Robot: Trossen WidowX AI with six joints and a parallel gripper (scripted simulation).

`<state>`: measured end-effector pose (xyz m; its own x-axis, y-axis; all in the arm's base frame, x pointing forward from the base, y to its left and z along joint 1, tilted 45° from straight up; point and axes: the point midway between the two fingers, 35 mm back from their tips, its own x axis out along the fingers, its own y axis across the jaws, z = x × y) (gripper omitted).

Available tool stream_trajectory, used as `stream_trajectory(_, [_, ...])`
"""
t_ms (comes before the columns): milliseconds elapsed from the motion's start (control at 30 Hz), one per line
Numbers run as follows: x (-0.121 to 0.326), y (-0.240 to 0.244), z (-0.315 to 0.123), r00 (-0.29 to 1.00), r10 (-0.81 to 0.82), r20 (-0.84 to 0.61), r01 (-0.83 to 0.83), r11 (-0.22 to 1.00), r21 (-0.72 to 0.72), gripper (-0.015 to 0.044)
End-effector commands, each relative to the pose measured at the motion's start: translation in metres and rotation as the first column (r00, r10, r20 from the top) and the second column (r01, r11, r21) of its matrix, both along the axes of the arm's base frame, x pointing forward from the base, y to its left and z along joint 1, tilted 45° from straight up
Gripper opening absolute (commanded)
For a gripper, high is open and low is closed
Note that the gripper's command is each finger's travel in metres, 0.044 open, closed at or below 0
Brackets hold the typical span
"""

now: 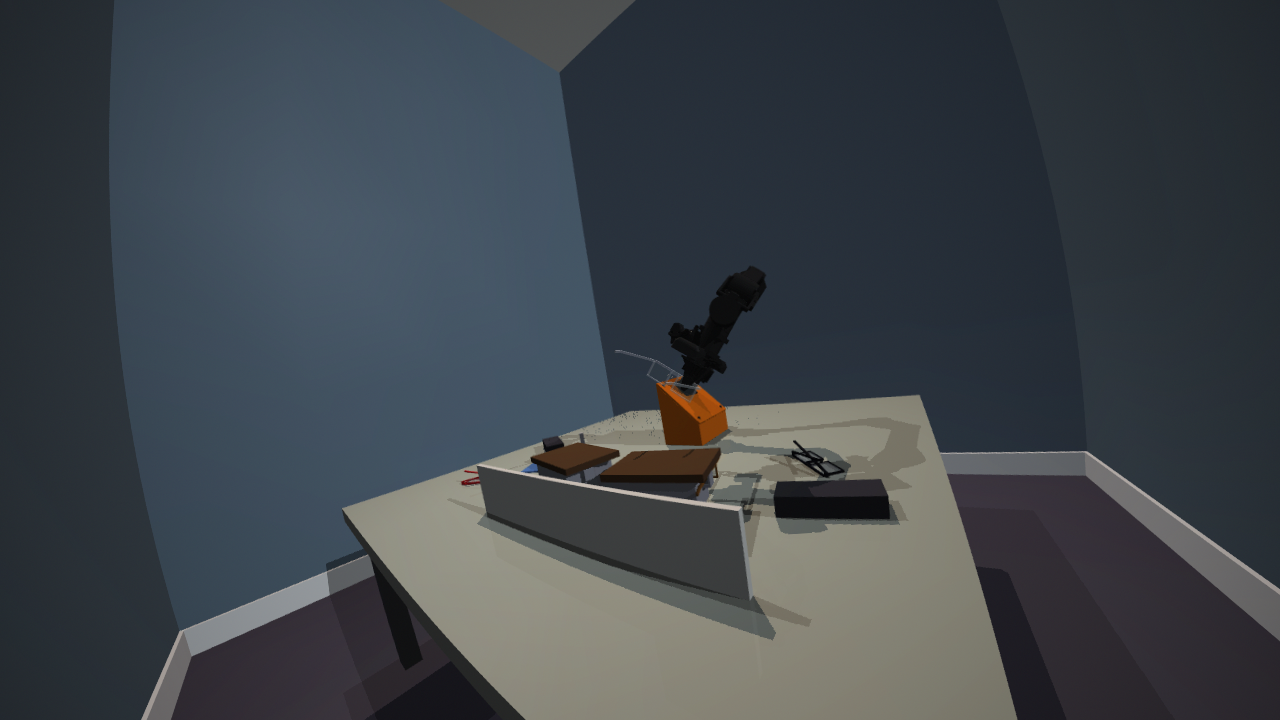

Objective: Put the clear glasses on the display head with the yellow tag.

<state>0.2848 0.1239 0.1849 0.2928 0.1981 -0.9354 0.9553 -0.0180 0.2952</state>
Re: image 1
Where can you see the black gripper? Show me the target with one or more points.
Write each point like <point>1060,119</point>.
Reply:
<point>702,354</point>

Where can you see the white rectangular panel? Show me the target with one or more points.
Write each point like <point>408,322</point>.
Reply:
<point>700,543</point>

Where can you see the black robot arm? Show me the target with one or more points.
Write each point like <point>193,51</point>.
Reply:
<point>740,293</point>

